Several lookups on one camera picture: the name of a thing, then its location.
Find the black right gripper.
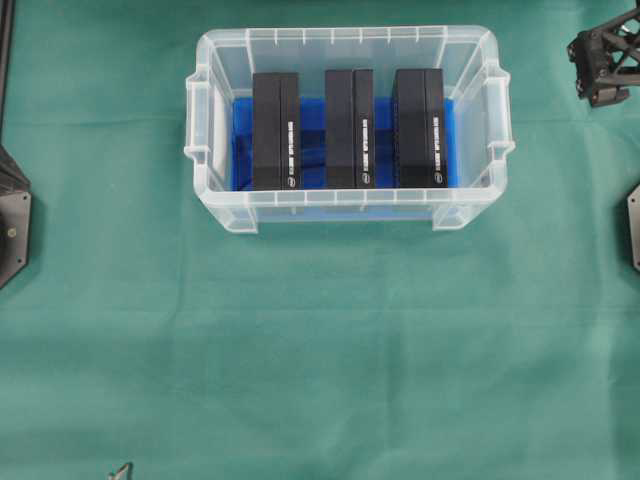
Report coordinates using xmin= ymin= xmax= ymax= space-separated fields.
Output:
xmin=566 ymin=2 xmax=639 ymax=108

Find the black RealSense box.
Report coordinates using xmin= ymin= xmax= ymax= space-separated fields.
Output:
xmin=325 ymin=69 xmax=376 ymax=189
xmin=252 ymin=72 xmax=302 ymax=191
xmin=393 ymin=68 xmax=448 ymax=188

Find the clear plastic storage case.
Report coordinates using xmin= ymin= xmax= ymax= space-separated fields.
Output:
xmin=184 ymin=25 xmax=515 ymax=233

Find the blue foam case liner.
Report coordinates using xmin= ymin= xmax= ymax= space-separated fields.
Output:
xmin=230 ymin=94 xmax=459 ymax=221

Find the green table cloth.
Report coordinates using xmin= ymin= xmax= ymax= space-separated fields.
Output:
xmin=1 ymin=1 xmax=639 ymax=479

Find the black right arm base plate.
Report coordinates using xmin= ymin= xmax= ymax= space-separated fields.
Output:
xmin=627 ymin=185 xmax=640 ymax=271

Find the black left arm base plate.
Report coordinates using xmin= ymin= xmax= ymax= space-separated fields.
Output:
xmin=1 ymin=147 xmax=32 ymax=287

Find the small metal bracket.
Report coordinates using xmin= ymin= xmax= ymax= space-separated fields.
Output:
xmin=107 ymin=462 xmax=134 ymax=480

